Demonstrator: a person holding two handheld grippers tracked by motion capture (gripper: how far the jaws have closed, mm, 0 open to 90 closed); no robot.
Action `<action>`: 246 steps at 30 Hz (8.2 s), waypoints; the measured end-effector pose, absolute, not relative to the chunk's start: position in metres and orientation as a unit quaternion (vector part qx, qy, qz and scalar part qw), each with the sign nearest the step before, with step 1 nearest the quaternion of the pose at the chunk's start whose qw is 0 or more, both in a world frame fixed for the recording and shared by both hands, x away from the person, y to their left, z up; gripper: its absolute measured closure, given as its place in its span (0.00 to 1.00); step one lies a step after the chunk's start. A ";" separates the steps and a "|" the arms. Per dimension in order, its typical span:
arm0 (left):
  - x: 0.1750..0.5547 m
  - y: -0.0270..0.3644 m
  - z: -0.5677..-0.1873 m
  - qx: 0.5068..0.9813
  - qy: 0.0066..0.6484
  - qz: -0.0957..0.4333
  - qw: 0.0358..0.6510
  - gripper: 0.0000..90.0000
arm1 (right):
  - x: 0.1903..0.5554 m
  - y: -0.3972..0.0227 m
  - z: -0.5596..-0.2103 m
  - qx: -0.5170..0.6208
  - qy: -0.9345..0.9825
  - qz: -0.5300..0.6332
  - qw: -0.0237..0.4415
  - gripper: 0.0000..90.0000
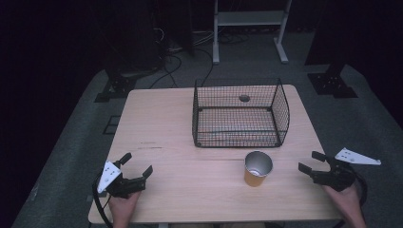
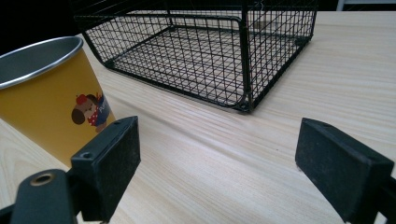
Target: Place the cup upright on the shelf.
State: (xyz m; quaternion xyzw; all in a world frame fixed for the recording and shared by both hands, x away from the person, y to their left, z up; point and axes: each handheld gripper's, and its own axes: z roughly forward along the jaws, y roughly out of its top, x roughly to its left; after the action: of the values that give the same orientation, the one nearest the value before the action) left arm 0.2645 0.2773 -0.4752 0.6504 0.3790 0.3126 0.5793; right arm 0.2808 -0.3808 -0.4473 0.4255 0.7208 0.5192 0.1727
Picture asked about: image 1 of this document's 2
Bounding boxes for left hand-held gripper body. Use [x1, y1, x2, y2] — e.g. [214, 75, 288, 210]
[96, 161, 147, 200]

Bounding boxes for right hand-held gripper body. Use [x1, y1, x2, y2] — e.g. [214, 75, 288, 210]
[312, 147, 382, 193]

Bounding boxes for person's left hand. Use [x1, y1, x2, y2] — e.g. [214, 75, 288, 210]
[107, 190, 143, 223]

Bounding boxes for person's right hand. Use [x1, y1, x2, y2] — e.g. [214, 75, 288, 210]
[321, 181, 363, 220]

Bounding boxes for orange paper cup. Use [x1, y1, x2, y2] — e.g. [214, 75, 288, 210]
[243, 150, 274, 188]

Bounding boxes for black stand base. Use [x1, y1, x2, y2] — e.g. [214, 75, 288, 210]
[93, 61, 161, 104]
[304, 61, 359, 100]

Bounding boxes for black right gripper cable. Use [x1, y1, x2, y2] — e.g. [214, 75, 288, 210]
[335, 173, 370, 228]

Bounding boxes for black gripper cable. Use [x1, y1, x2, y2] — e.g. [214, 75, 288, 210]
[91, 175, 114, 228]
[335, 173, 370, 228]

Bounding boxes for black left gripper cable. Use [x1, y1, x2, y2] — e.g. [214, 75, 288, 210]
[91, 175, 114, 228]

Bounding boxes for black wire mesh basket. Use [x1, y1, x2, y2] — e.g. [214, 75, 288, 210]
[191, 77, 291, 149]

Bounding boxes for black floor cable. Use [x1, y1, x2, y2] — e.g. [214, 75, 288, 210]
[194, 47, 215, 87]
[148, 53, 183, 90]

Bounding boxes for white floor cables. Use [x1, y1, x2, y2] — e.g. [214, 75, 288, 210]
[191, 29, 217, 47]

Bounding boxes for white metal stand frame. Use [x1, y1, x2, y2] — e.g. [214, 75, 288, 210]
[212, 0, 293, 66]

